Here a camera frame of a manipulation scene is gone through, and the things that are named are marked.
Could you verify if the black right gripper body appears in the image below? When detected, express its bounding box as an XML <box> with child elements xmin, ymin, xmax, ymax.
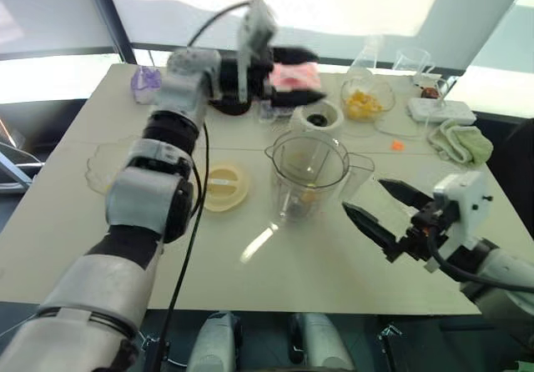
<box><xmin>383</xmin><ymin>203</ymin><xmax>454</xmax><ymax>264</ymax></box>

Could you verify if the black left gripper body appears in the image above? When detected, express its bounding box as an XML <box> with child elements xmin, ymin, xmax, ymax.
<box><xmin>246</xmin><ymin>48</ymin><xmax>277</xmax><ymax>106</ymax></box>

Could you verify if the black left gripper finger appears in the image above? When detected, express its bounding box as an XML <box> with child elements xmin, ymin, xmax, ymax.
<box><xmin>270</xmin><ymin>89</ymin><xmax>329</xmax><ymax>107</ymax></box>
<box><xmin>273</xmin><ymin>46</ymin><xmax>320</xmax><ymax>66</ymax></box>

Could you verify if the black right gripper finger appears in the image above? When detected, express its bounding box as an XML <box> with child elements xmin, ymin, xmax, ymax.
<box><xmin>377</xmin><ymin>178</ymin><xmax>436</xmax><ymax>211</ymax></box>
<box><xmin>341</xmin><ymin>202</ymin><xmax>397</xmax><ymax>249</ymax></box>

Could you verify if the clear blender jar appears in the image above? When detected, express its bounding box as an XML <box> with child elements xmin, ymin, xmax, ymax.
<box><xmin>264</xmin><ymin>129</ymin><xmax>375</xmax><ymax>223</ymax></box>

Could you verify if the cream blender lid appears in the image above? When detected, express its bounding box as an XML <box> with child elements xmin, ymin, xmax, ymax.
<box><xmin>202</xmin><ymin>161</ymin><xmax>254</xmax><ymax>214</ymax></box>

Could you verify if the white blender base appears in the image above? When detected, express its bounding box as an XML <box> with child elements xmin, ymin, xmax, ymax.
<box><xmin>290</xmin><ymin>99</ymin><xmax>345</xmax><ymax>133</ymax></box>

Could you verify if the pile of orange segments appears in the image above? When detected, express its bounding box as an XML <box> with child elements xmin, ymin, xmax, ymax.
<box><xmin>345</xmin><ymin>90</ymin><xmax>385</xmax><ymax>121</ymax></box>

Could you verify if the glass bowl holding orange segments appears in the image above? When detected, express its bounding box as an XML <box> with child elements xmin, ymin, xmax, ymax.
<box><xmin>340</xmin><ymin>75</ymin><xmax>396</xmax><ymax>122</ymax></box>

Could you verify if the pink cloth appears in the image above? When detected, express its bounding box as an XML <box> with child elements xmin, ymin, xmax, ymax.
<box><xmin>269</xmin><ymin>63</ymin><xmax>322</xmax><ymax>93</ymax></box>

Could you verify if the small clear plastic container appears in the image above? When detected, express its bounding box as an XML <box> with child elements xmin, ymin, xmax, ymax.
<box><xmin>258</xmin><ymin>100</ymin><xmax>293</xmax><ymax>125</ymax></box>

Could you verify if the black round object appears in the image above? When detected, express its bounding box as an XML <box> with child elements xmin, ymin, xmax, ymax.
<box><xmin>208</xmin><ymin>96</ymin><xmax>255</xmax><ymax>117</ymax></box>

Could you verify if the clear glass conical flask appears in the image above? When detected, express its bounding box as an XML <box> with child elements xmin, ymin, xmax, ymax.
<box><xmin>348</xmin><ymin>33</ymin><xmax>385</xmax><ymax>77</ymax></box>

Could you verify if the green and white towel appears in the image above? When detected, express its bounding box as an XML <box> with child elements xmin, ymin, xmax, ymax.
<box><xmin>427</xmin><ymin>119</ymin><xmax>494</xmax><ymax>167</ymax></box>

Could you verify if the white power strip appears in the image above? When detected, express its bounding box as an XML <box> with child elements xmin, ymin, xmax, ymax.
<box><xmin>406</xmin><ymin>96</ymin><xmax>477</xmax><ymax>125</ymax></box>

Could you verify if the small clear glass cup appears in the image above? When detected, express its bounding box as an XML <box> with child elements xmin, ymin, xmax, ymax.
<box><xmin>433</xmin><ymin>75</ymin><xmax>460</xmax><ymax>106</ymax></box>

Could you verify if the purple plastic bag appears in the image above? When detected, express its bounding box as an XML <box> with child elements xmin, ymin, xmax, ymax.
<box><xmin>130</xmin><ymin>65</ymin><xmax>163</xmax><ymax>104</ymax></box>

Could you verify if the clear glass beaker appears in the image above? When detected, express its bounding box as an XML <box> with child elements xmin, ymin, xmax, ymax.
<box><xmin>394</xmin><ymin>48</ymin><xmax>435</xmax><ymax>85</ymax></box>

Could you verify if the silver rounded robot leg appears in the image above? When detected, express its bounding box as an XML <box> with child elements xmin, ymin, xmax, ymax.
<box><xmin>185</xmin><ymin>311</ymin><xmax>243</xmax><ymax>372</ymax></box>
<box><xmin>290</xmin><ymin>313</ymin><xmax>355</xmax><ymax>372</ymax></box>

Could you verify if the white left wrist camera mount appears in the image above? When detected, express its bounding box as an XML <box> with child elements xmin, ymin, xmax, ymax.
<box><xmin>236</xmin><ymin>0</ymin><xmax>280</xmax><ymax>102</ymax></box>

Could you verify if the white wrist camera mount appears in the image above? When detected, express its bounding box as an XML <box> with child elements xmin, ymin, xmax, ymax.
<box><xmin>236</xmin><ymin>0</ymin><xmax>280</xmax><ymax>102</ymax></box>
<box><xmin>425</xmin><ymin>170</ymin><xmax>490</xmax><ymax>274</ymax></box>

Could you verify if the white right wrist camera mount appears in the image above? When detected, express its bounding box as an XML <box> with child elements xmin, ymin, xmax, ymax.
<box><xmin>425</xmin><ymin>170</ymin><xmax>490</xmax><ymax>274</ymax></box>

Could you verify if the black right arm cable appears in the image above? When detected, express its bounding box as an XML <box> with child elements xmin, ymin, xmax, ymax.
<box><xmin>425</xmin><ymin>225</ymin><xmax>534</xmax><ymax>294</ymax></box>

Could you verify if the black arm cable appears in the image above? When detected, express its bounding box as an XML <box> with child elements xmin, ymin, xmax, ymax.
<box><xmin>425</xmin><ymin>225</ymin><xmax>534</xmax><ymax>294</ymax></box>
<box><xmin>149</xmin><ymin>0</ymin><xmax>255</xmax><ymax>372</ymax></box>

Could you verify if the white power cord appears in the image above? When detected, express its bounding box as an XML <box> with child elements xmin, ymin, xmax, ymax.
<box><xmin>373</xmin><ymin>115</ymin><xmax>431</xmax><ymax>139</ymax></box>

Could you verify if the black metal table bracket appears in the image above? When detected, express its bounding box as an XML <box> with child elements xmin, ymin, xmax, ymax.
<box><xmin>375</xmin><ymin>324</ymin><xmax>412</xmax><ymax>372</ymax></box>
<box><xmin>141</xmin><ymin>334</ymin><xmax>172</xmax><ymax>372</ymax></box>

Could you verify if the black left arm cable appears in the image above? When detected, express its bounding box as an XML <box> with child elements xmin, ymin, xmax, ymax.
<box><xmin>149</xmin><ymin>0</ymin><xmax>255</xmax><ymax>372</ymax></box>

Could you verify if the grey metal chair frame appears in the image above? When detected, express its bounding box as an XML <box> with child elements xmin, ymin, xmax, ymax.
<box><xmin>0</xmin><ymin>140</ymin><xmax>45</xmax><ymax>196</ymax></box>

